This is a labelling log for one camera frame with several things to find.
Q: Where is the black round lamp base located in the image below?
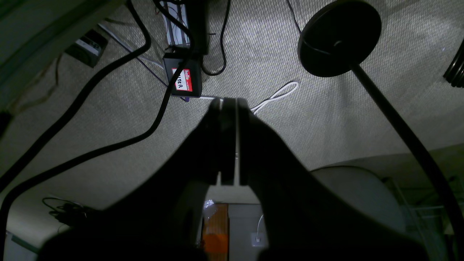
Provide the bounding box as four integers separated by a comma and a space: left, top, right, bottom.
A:
297, 0, 464, 261

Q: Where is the thick black cable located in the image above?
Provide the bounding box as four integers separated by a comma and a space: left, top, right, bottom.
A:
0, 0, 196, 232

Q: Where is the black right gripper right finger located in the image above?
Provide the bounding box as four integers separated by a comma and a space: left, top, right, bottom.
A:
237, 99, 429, 261

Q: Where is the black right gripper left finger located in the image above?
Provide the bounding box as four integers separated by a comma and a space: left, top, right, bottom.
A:
38, 99, 236, 261

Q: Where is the black box with name sticker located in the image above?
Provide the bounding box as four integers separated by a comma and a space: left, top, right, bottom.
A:
163, 51, 203, 98

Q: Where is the black power adapter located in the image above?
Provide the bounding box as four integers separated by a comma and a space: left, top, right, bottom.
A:
65, 29, 108, 68

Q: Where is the white cable loop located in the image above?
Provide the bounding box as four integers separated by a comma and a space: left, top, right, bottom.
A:
250, 81, 299, 115

